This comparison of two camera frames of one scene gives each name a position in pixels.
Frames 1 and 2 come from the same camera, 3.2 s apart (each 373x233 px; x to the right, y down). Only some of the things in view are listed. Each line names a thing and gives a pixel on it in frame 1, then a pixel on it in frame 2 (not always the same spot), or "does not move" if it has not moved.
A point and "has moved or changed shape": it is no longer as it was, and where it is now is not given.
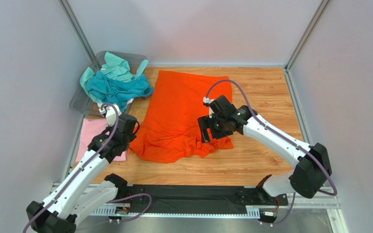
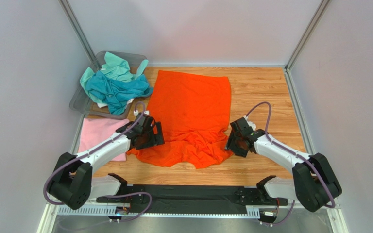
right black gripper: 210,124 → 233,141
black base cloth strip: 195,199 does not move
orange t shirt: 168,129 has moved or changed shape
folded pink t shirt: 89,128 does not move
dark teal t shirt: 117,92 does not move
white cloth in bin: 99,105 does not move
